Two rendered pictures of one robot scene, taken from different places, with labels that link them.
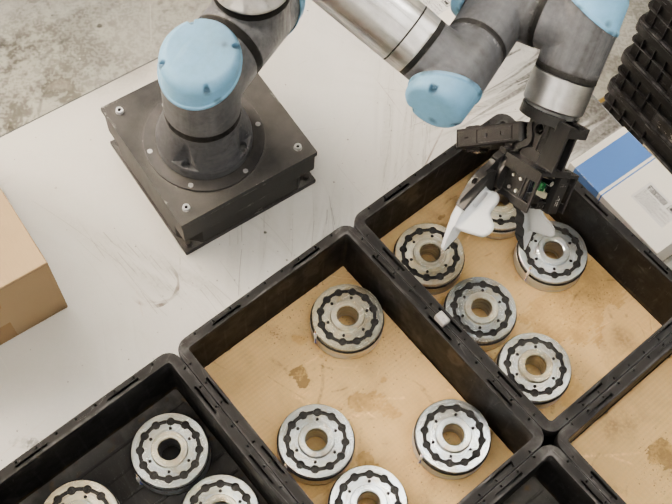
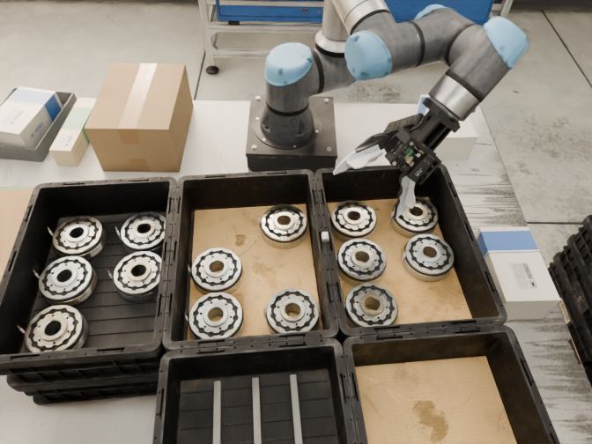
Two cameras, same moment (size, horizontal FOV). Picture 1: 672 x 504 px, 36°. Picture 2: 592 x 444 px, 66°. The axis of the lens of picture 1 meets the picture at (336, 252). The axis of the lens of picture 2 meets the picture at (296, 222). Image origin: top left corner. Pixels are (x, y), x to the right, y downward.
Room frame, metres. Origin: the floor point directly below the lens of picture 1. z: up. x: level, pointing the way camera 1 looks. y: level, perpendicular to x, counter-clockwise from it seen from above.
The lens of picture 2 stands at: (0.09, -0.43, 1.66)
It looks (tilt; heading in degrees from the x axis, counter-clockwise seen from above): 52 degrees down; 38
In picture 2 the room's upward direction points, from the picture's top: 2 degrees clockwise
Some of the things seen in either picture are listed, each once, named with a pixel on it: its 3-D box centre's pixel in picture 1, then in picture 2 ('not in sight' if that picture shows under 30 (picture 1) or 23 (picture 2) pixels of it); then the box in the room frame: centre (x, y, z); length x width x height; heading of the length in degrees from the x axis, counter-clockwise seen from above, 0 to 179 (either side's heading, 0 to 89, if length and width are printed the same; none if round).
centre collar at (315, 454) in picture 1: (316, 440); (216, 267); (0.39, 0.00, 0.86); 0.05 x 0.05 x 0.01
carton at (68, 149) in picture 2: not in sight; (77, 130); (0.51, 0.74, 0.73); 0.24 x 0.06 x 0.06; 37
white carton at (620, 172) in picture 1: (631, 201); (510, 272); (0.87, -0.47, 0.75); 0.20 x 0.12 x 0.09; 42
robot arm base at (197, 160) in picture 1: (203, 121); (287, 112); (0.87, 0.22, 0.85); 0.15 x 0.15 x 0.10
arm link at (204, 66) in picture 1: (203, 75); (290, 76); (0.88, 0.21, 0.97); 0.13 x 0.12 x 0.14; 154
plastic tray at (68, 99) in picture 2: not in sight; (27, 122); (0.43, 0.89, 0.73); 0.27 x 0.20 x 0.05; 33
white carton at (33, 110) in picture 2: not in sight; (25, 121); (0.43, 0.87, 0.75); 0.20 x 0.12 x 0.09; 29
